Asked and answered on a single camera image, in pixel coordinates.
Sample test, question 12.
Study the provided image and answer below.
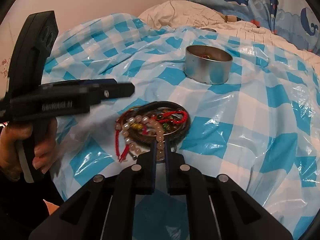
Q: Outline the round silver metal tin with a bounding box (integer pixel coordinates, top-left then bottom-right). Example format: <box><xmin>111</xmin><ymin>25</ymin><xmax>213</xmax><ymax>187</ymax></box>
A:
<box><xmin>183</xmin><ymin>45</ymin><xmax>233</xmax><ymax>85</ymax></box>

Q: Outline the left hand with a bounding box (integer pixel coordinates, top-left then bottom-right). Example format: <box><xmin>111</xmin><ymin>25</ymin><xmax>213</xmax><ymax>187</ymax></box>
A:
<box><xmin>1</xmin><ymin>118</ymin><xmax>57</xmax><ymax>178</ymax></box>

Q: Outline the blue white checkered plastic sheet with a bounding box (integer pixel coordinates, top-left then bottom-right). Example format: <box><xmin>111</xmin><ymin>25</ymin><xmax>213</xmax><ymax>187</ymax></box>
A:
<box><xmin>42</xmin><ymin>14</ymin><xmax>319</xmax><ymax>239</ymax></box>

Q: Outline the red cord bracelet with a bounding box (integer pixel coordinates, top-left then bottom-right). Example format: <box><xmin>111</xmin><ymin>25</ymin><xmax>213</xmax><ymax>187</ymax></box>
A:
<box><xmin>156</xmin><ymin>110</ymin><xmax>189</xmax><ymax>126</ymax></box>

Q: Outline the black braided cord bracelet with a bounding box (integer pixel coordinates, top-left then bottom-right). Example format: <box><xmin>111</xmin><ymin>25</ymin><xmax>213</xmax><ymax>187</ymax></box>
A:
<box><xmin>119</xmin><ymin>101</ymin><xmax>192</xmax><ymax>145</ymax></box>

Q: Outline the blue whale print curtain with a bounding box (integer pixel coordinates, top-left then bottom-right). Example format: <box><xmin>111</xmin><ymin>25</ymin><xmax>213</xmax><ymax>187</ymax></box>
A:
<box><xmin>188</xmin><ymin>0</ymin><xmax>319</xmax><ymax>54</ymax></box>

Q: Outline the white grid-pattern duvet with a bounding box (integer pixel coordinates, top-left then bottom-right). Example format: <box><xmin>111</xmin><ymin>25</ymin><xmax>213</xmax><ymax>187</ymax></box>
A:
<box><xmin>138</xmin><ymin>1</ymin><xmax>319</xmax><ymax>73</ymax></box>

